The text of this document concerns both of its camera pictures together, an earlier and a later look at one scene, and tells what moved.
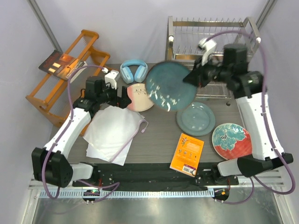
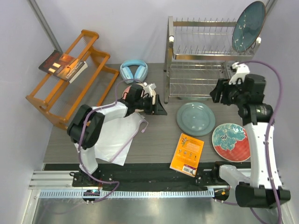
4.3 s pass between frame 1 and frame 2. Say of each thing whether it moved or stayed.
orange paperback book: stayed
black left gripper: moved
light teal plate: stayed
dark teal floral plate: moved
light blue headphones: stayed
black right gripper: moved
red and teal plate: stayed
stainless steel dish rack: stayed
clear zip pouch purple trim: stayed
